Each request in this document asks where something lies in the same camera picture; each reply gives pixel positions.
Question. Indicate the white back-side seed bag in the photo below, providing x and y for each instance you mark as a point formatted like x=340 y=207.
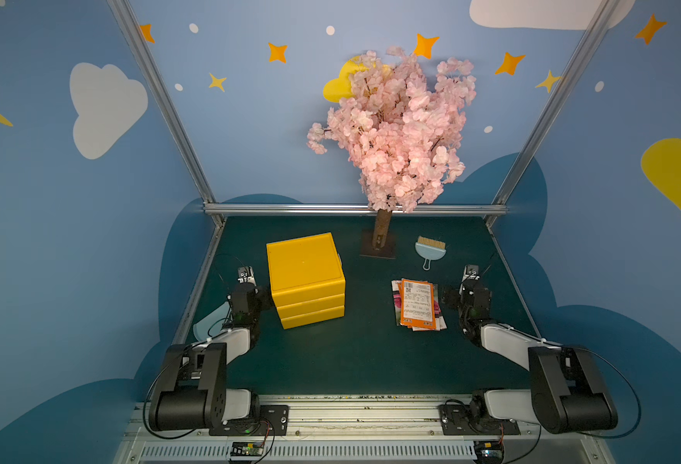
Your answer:
x=417 y=305

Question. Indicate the right aluminium frame post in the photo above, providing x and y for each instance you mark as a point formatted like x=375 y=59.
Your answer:
x=580 y=59

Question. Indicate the aluminium frame post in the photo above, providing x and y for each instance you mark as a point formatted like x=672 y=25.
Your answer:
x=127 y=22
x=580 y=59

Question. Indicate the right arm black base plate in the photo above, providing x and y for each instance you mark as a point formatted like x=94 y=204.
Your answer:
x=457 y=419

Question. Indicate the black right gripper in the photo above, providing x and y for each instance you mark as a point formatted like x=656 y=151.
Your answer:
x=472 y=284

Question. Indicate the front aluminium mounting rail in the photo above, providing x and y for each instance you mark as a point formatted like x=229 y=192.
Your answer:
x=346 y=428

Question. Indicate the left aluminium frame post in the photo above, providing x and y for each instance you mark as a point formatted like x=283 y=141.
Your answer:
x=127 y=22

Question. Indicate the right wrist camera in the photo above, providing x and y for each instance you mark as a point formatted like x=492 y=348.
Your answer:
x=471 y=274

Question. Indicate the right green circuit board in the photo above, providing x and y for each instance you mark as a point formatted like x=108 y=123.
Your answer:
x=489 y=452

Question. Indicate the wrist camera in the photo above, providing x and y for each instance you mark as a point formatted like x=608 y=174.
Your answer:
x=245 y=274
x=471 y=274

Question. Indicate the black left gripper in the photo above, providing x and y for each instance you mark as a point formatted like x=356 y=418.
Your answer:
x=244 y=285

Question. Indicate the light blue hand brush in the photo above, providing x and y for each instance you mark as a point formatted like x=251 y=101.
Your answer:
x=429 y=250

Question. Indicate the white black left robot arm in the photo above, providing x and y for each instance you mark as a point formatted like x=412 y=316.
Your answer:
x=191 y=393

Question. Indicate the left green circuit board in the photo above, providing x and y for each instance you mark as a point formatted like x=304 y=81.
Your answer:
x=246 y=450

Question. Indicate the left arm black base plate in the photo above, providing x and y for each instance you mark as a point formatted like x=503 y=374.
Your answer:
x=268 y=419

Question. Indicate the pink blossom artificial tree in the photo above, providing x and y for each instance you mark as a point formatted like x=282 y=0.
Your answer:
x=401 y=133

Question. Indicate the horizontal aluminium frame rail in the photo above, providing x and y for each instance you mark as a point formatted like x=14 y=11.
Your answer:
x=245 y=209

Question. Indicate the pink flower seed bag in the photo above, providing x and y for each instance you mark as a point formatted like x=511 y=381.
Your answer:
x=440 y=320
x=397 y=300

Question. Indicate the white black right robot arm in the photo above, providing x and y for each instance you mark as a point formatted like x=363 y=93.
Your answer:
x=567 y=392

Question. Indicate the green circuit board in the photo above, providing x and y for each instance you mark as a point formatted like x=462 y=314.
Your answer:
x=246 y=450
x=489 y=452

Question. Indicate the dark metal tree base plate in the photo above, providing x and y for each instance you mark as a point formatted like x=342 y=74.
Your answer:
x=370 y=245

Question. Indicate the light blue dustpan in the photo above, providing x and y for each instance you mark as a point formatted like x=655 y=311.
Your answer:
x=211 y=325

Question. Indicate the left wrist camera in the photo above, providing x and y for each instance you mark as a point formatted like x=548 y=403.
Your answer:
x=245 y=274

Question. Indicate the yellow plastic drawer cabinet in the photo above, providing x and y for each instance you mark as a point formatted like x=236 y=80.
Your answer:
x=307 y=281

